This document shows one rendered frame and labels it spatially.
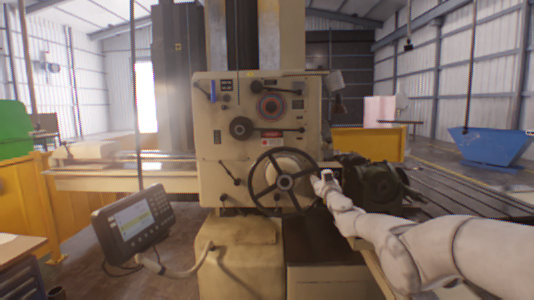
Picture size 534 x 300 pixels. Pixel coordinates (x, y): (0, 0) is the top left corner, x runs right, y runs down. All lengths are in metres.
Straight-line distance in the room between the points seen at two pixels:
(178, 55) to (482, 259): 2.08
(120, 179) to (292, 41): 1.82
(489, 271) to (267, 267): 1.46
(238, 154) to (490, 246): 1.12
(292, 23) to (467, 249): 1.87
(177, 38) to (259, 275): 2.02
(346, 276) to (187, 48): 2.20
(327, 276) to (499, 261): 1.51
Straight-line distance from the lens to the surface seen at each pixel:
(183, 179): 1.74
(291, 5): 2.05
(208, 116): 1.27
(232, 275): 1.74
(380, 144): 4.15
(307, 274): 1.72
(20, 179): 3.10
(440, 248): 0.35
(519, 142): 7.05
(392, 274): 0.45
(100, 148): 2.03
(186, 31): 2.12
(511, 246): 0.30
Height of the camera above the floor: 1.68
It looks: 8 degrees down
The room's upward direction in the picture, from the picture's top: 1 degrees counter-clockwise
